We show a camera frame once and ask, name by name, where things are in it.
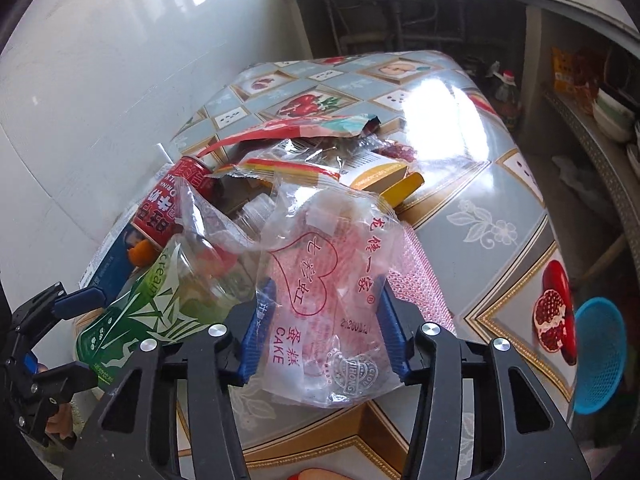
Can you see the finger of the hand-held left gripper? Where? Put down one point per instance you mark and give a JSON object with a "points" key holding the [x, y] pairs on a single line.
{"points": [[65, 377], [80, 301]]}

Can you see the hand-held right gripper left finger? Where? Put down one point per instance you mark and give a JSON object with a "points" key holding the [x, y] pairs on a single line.
{"points": [[257, 325]]}

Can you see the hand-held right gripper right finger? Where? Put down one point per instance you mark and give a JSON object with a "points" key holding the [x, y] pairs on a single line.
{"points": [[389, 325]]}

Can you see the blue white carton box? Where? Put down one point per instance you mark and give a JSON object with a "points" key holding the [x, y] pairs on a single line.
{"points": [[112, 260]]}

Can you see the clear cake wrapper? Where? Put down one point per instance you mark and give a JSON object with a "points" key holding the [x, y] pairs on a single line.
{"points": [[310, 310]]}

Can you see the green white packet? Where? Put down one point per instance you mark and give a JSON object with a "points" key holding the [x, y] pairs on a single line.
{"points": [[150, 320]]}

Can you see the yellow carton box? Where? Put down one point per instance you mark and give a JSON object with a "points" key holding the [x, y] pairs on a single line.
{"points": [[375, 172]]}

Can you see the clear striped snack wrapper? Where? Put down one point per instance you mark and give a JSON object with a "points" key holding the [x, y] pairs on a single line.
{"points": [[280, 167]]}

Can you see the blue plastic basket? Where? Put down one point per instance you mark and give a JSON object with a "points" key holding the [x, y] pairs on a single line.
{"points": [[600, 360]]}

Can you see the person's left hand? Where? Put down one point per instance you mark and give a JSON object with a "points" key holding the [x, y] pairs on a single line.
{"points": [[61, 420]]}

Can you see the pink mesh packaging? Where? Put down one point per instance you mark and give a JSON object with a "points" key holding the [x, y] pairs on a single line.
{"points": [[422, 280]]}

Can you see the tangerine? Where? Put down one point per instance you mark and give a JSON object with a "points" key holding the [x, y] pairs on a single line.
{"points": [[140, 254]]}

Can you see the clear crumpled plastic bag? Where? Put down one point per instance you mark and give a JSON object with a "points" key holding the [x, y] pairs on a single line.
{"points": [[210, 230]]}

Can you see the clear plastic bottle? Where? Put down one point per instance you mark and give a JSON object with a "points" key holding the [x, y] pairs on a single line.
{"points": [[255, 215]]}

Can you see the red drink can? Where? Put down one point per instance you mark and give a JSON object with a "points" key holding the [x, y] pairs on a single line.
{"points": [[165, 205]]}

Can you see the fruit printed tablecloth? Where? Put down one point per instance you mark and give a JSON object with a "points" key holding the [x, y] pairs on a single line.
{"points": [[475, 185]]}

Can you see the red snack wrapper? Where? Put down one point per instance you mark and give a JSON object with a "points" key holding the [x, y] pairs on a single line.
{"points": [[295, 127]]}

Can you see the white plastic bag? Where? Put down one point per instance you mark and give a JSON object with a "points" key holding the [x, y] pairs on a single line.
{"points": [[572, 172]]}

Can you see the cooking oil bottle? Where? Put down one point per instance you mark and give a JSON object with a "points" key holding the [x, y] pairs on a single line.
{"points": [[506, 102]]}

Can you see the patterned storage shelf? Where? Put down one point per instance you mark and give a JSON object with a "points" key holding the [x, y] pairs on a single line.
{"points": [[600, 160]]}

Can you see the grey drain pipe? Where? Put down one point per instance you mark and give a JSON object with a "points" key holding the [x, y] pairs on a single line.
{"points": [[396, 22]]}

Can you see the stack of white bowls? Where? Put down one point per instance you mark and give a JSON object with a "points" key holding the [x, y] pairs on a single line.
{"points": [[612, 120]]}

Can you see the orange packets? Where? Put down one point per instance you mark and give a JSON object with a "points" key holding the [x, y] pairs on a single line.
{"points": [[572, 75]]}

